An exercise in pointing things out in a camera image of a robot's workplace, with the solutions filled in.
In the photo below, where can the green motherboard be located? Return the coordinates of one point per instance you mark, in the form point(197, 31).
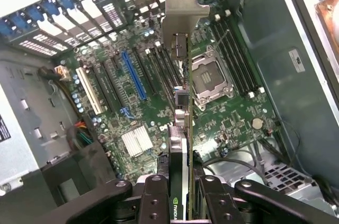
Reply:
point(137, 112)

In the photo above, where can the CPU socket with metal frame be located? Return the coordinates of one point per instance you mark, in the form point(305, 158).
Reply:
point(209, 75)

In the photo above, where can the silver slot cover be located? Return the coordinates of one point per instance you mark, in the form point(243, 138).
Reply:
point(63, 21)
point(49, 27)

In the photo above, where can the perforated metal disk bay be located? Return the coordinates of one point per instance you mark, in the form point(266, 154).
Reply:
point(291, 181)

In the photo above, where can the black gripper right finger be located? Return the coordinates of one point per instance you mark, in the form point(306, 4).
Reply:
point(212, 202)

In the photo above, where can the black RAM slot, white clips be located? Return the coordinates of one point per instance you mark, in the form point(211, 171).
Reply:
point(245, 52)
point(234, 55)

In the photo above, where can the white expansion slot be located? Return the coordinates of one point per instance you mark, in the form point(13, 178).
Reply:
point(88, 90)

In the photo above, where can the grey metal PC case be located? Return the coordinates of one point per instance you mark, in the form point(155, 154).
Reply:
point(267, 44)

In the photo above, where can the short blue expansion slot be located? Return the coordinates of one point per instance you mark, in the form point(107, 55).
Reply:
point(126, 112)

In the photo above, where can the black expansion slot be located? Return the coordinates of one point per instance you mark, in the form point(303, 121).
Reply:
point(114, 83)
point(102, 87)
point(144, 71)

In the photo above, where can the black and white label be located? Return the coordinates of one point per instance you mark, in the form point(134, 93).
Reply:
point(4, 128)

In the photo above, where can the white power connector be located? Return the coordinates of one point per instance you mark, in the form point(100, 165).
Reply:
point(62, 73)

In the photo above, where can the brown copper-coloured plate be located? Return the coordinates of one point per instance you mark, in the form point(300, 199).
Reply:
point(329, 20)

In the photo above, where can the black plastic fan shroud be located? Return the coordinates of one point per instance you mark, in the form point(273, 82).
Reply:
point(79, 165)

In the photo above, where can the white label sticker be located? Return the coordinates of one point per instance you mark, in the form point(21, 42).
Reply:
point(296, 60)

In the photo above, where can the silver finned chipset heatsink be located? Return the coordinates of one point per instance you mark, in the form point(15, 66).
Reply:
point(137, 141)

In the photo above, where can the round coin cell battery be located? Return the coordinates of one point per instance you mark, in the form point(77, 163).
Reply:
point(257, 123)

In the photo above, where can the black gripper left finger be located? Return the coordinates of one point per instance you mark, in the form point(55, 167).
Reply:
point(155, 202)

